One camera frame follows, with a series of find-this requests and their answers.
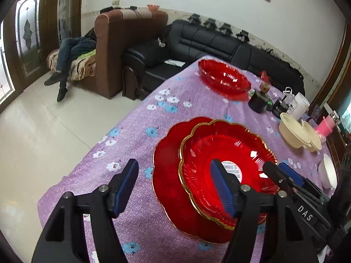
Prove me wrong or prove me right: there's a large white paper bowl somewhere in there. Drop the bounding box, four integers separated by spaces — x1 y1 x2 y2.
318 154 337 189

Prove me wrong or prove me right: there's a beige plastic bowl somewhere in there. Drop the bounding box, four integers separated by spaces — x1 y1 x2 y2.
301 121 322 153
278 112 311 148

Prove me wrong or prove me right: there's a red gold-rimmed labelled plate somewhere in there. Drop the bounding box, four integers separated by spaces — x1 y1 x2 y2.
179 119 279 230

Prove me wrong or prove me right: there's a large red scalloped plate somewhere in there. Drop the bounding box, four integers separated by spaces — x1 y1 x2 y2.
152 116 233 244

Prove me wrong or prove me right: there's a purple phone stand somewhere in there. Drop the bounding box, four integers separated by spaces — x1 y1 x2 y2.
311 105 321 123

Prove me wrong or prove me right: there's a grey black electric motor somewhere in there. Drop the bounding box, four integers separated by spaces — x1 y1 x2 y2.
272 97 289 119

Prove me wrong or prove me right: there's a white plastic jar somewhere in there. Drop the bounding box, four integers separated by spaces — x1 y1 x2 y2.
287 93 310 121

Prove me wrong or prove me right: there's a green plastic toy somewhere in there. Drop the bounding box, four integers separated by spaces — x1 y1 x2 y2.
265 99 277 111

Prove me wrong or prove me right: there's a purple floral tablecloth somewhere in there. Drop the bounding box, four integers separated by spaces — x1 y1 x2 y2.
38 63 328 262

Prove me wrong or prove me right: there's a black motor with gear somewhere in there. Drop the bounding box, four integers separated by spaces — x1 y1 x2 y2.
248 82 270 113

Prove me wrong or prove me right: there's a wooden cabinet counter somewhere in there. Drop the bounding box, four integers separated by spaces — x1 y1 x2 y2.
312 23 350 169

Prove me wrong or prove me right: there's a red plastic bag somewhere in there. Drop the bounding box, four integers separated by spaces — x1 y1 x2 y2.
260 71 271 85

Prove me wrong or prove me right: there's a deep red glass bowl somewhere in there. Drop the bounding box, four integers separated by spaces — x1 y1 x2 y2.
198 59 251 97

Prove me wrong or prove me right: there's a black clamp on sofa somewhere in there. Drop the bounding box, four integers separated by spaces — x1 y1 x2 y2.
236 30 250 43
218 23 233 36
188 13 201 25
203 18 217 30

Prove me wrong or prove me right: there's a black leather sofa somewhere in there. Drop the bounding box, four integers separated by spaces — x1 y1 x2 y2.
123 20 305 100

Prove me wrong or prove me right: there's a seated person in jeans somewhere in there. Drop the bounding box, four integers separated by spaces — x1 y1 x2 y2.
44 28 96 102

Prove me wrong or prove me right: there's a brown armchair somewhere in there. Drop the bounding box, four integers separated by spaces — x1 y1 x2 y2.
94 9 168 99

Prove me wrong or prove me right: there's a wooden glass door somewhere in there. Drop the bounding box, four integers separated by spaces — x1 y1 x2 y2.
1 0 82 110

